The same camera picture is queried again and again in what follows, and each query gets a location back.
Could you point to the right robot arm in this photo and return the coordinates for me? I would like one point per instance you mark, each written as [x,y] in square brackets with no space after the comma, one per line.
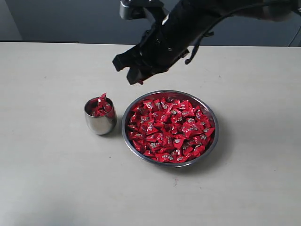
[273,10]

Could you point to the stainless steel cup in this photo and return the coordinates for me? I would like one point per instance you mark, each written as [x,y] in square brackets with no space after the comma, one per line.
[100,125]

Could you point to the stainless steel bowl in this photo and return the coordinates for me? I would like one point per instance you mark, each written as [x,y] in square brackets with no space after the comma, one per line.
[169,120]

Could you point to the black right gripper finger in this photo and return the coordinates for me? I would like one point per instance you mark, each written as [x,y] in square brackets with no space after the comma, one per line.
[136,73]
[129,59]

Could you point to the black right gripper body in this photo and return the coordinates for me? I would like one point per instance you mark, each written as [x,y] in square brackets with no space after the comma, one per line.
[167,40]

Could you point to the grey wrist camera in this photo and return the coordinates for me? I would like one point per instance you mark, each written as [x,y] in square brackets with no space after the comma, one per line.
[141,9]

